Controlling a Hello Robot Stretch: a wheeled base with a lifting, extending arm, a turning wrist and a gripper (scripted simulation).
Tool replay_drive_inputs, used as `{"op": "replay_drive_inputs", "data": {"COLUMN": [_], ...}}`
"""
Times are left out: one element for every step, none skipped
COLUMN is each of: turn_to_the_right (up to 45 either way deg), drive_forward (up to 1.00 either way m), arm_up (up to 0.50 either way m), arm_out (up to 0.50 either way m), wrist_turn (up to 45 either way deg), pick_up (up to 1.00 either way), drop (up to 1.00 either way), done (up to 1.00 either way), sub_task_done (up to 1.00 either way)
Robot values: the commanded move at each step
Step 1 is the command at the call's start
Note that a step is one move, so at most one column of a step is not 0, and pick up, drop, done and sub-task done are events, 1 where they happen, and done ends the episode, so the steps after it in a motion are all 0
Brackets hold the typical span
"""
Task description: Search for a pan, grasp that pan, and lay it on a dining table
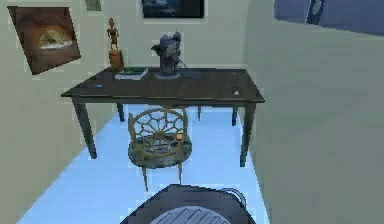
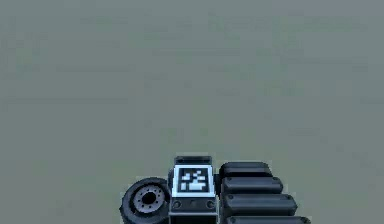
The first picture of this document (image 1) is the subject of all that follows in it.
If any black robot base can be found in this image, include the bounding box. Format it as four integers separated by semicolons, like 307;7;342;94
120;184;257;224

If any dark wooden table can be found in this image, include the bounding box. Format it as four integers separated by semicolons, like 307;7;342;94
60;67;266;168

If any tan wicker chair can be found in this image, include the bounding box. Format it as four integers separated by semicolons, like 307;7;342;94
127;106;193;193

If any dark grey bust sculpture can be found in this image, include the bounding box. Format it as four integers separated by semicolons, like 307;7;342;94
150;30;185;80

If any green book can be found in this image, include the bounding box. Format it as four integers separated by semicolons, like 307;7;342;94
114;67;149;81

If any brown wooden figurine statue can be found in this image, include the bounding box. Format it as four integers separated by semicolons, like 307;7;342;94
106;17;125;72

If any dark framed picture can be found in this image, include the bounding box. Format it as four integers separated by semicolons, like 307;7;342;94
141;0;205;19

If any small grey framed picture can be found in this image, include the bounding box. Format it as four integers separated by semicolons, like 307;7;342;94
85;0;103;12

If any brown framed picture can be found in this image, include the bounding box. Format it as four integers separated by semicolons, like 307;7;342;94
7;5;82;76

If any blue window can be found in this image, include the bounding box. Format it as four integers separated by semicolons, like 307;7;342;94
273;0;384;37

